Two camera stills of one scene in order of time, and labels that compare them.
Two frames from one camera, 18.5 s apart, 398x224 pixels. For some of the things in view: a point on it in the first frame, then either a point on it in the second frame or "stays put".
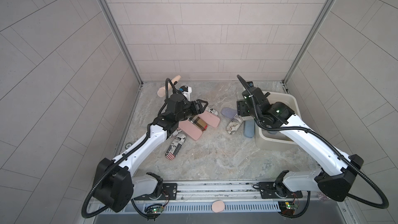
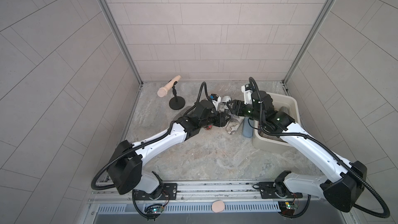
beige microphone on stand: x=161 y=92 stays put
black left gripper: x=197 y=110 to x=219 y=121
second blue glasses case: x=249 y=128 stays put
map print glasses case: x=234 y=124 stays put
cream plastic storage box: x=269 y=140 stays put
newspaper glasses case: x=174 y=147 to x=223 y=106
